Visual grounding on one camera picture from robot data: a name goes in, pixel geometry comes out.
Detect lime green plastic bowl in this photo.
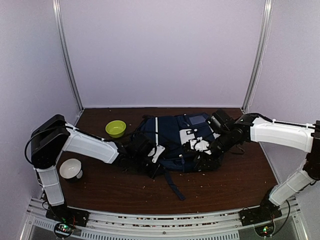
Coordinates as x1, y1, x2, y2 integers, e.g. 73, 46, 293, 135
105, 120, 127, 138

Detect left corner aluminium post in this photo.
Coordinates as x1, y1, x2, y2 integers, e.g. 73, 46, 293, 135
52, 0, 84, 112

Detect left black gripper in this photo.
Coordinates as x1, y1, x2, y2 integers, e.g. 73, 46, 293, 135
131, 153, 165, 179

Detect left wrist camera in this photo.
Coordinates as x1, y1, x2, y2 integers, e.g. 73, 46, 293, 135
147, 145, 166, 164

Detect navy blue backpack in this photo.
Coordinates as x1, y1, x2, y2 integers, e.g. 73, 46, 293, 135
130, 112, 219, 201

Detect right corner aluminium post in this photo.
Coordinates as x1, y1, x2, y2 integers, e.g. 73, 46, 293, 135
241, 0, 274, 113

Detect front aluminium rail frame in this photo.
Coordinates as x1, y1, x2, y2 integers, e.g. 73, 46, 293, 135
24, 196, 303, 240

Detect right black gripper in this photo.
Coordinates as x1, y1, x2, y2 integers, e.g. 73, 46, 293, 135
193, 130, 235, 171

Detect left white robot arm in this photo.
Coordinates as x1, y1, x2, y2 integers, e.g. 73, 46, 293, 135
24, 114, 165, 222

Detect corner aluminium post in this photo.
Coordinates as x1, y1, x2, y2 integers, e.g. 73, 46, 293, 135
241, 0, 274, 113
52, 0, 84, 112

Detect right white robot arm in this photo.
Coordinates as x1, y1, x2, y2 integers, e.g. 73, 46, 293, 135
191, 109, 320, 221

